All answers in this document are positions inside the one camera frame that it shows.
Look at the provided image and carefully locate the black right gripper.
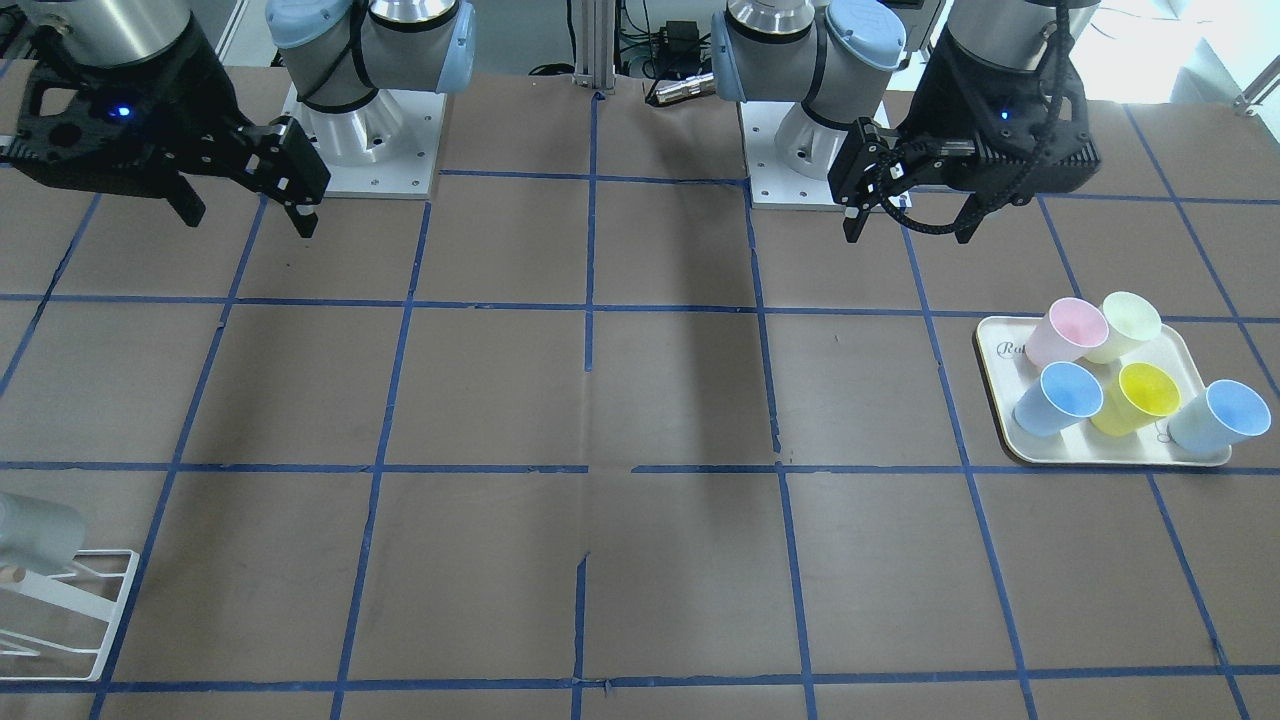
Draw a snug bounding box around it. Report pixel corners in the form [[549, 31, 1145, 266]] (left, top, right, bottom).
[[828, 31, 1101, 243]]

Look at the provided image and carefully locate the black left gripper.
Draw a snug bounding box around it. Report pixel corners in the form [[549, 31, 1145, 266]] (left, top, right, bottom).
[[3, 15, 332, 240]]

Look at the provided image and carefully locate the translucent white plastic cup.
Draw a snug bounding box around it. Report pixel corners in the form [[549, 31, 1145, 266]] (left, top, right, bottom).
[[1, 493, 87, 577]]

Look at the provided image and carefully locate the pink plastic cup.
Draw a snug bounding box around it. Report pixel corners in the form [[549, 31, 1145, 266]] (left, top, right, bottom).
[[1024, 297, 1110, 366]]

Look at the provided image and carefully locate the pale green plastic cup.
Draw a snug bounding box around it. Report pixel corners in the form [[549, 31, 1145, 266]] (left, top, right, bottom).
[[1083, 291, 1164, 364]]

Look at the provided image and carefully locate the yellow plastic cup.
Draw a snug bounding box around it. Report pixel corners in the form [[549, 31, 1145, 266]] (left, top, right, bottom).
[[1091, 363, 1181, 437]]

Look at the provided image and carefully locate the light blue plastic cup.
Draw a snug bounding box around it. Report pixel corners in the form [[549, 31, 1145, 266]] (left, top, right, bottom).
[[1167, 379, 1272, 455]]

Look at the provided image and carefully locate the cream plastic tray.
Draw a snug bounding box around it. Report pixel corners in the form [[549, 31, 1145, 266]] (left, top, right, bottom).
[[975, 316, 1233, 468]]

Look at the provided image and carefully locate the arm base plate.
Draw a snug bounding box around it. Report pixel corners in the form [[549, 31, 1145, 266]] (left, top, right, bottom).
[[282, 87, 451, 200], [739, 101, 847, 213]]

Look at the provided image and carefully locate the aluminium frame post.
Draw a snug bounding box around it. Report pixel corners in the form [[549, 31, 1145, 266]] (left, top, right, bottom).
[[571, 0, 617, 96]]

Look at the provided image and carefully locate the white wire cup rack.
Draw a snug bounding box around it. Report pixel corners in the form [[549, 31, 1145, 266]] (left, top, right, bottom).
[[1, 550, 140, 685]]

